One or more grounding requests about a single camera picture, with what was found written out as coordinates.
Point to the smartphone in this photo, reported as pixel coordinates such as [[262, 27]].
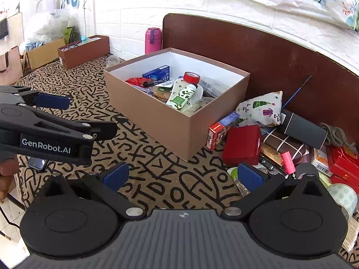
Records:
[[36, 163]]

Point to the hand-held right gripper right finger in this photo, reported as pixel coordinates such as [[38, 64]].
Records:
[[249, 175]]

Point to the white cosmetic tube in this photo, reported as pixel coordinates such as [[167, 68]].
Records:
[[182, 96]]

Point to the brown cardboard box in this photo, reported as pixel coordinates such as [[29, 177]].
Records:
[[171, 134]]

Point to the blue box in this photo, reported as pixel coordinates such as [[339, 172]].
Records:
[[157, 72]]

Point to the open corrugated cardboard box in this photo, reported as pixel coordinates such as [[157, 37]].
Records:
[[45, 54]]

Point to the brown paper bag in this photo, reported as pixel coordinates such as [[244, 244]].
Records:
[[8, 61]]

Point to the brown striped package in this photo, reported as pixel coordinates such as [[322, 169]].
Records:
[[283, 145]]

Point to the christmas print pouch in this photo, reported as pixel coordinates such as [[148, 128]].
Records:
[[259, 108]]

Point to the thin blue stick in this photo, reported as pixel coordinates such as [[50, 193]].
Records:
[[297, 92]]

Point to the letter print blanket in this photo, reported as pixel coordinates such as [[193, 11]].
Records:
[[84, 89]]

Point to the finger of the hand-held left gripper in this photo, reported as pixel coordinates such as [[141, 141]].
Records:
[[103, 130], [53, 101]]

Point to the person's left hand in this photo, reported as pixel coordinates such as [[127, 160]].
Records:
[[6, 172]]

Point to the brown wooden headboard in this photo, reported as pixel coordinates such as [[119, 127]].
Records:
[[252, 50]]

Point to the small barcode box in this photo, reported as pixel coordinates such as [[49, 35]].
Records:
[[322, 163]]

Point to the red gift box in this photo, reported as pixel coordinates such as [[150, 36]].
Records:
[[345, 162]]

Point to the pink thermos bottle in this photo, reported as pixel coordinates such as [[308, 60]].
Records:
[[153, 40]]

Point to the dark grey package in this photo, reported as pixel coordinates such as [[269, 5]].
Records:
[[304, 129]]

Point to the white patterned tape roll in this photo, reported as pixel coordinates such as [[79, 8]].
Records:
[[342, 199]]

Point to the red snack packet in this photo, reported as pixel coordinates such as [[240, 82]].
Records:
[[136, 81]]

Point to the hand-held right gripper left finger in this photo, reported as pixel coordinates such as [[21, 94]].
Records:
[[116, 176]]

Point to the black pen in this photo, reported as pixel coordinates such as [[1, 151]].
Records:
[[157, 84]]

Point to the long brown box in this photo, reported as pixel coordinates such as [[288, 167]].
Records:
[[84, 54]]

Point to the grey tape roll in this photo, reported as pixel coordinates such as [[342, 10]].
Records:
[[305, 169]]

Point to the clear plastic cup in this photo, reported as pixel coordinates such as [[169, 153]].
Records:
[[113, 60]]

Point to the green snack packet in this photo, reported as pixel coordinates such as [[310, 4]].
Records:
[[233, 173]]

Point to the white plastic bag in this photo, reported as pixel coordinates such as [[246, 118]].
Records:
[[47, 25]]

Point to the clear plastic case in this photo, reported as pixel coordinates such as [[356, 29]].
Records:
[[211, 85]]

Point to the red tape roll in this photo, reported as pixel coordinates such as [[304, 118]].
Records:
[[192, 78]]

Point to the colourful toy card box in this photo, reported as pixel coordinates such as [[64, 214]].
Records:
[[218, 134]]

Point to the pink highlighter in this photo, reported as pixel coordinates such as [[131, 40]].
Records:
[[288, 159]]

